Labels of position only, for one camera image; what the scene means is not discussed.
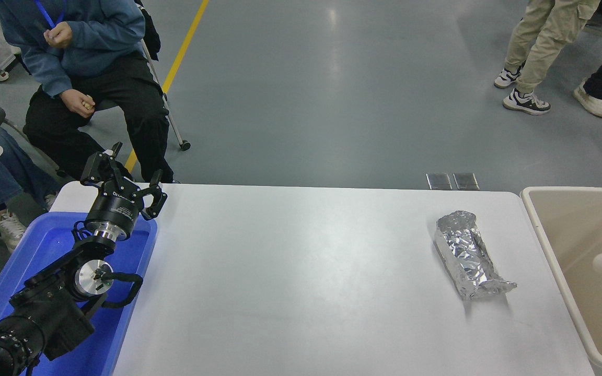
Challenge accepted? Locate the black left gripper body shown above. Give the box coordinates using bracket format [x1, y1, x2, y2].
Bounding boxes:
[86, 188, 143, 236]

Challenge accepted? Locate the silver foil bundle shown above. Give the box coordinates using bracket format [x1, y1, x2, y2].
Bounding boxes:
[433, 210, 517, 301]

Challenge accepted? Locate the person's right hand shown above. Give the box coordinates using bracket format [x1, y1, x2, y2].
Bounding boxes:
[61, 88, 96, 118]

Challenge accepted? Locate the person's left hand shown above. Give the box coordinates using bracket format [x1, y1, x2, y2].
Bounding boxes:
[43, 22, 74, 49]

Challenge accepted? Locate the blue plastic tray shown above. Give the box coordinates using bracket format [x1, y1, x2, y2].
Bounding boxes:
[0, 211, 158, 376]

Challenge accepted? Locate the black jacket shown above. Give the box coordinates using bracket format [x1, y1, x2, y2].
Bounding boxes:
[136, 0, 161, 61]

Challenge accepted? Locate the silver floor plate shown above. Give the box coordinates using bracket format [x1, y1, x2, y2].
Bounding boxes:
[426, 172, 453, 190]
[453, 172, 480, 190]

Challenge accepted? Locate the large beige bin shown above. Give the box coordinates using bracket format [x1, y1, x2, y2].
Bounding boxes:
[520, 186, 602, 372]

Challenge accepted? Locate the grey chair white frame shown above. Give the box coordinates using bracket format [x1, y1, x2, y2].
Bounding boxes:
[142, 39, 191, 152]

